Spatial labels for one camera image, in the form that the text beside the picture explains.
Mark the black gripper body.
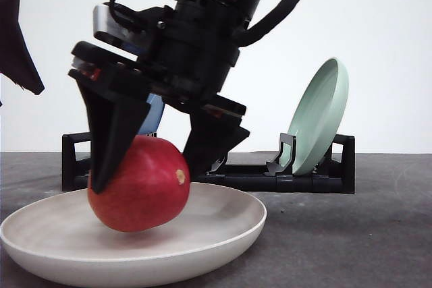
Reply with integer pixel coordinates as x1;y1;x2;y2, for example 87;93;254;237
68;0;247;119

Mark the black gripper finger holding plate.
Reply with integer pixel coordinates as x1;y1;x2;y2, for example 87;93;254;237
0;0;45;95

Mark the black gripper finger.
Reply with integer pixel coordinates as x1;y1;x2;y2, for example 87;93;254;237
183;108;250;183
69;68;150;194

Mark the red pomegranate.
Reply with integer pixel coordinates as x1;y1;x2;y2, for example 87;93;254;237
88;135;190;232

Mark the white plate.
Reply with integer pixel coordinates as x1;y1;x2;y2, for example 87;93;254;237
1;184;267;286

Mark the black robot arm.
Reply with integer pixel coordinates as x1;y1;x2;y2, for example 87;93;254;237
69;0;260;194

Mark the blue plate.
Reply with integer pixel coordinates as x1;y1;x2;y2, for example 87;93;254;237
138;93;165;134

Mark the green plate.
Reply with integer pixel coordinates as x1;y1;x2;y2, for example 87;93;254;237
281;57;350;175

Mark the black plastic plate rack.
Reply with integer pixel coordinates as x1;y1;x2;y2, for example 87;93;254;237
61;132;356;194

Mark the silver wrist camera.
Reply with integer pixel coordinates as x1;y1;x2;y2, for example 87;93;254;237
92;4;140;36

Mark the black sleeved cable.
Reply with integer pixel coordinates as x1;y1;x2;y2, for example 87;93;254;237
236;0;301;47

